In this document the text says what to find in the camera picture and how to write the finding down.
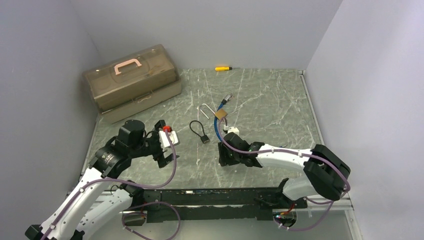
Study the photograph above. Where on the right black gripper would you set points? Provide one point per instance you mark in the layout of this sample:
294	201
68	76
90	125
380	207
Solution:
224	159

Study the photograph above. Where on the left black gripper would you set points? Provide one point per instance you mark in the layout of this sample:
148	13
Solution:
159	156

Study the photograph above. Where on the brass padlock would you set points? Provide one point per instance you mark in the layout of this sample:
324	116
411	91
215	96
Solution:
207	111

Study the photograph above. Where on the blue cable lock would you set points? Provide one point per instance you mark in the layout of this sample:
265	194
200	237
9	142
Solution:
226	99

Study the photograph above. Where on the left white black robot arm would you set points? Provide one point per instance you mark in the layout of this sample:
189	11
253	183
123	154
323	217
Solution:
100	194

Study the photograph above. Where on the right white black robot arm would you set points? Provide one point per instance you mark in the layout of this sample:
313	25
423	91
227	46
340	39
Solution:
322	172

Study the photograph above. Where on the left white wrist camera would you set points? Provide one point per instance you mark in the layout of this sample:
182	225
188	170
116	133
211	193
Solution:
168	136

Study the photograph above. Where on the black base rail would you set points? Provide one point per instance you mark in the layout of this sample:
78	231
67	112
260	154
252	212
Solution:
205	205

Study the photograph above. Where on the translucent brown toolbox pink handle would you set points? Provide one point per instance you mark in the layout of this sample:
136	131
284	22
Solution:
133	83

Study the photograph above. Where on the yellow handled screwdriver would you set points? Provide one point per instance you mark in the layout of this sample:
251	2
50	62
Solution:
223	68

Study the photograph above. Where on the aluminium frame rail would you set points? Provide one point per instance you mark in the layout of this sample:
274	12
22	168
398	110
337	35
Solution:
324	174

